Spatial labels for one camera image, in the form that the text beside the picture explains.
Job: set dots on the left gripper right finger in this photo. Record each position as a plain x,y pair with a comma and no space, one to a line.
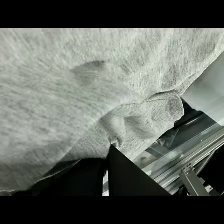
130,180

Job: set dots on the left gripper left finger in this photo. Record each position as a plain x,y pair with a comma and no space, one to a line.
83,180

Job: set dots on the grey garment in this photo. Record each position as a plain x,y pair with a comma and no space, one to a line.
66,100

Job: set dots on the silver frame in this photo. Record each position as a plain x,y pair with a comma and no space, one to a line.
186,153

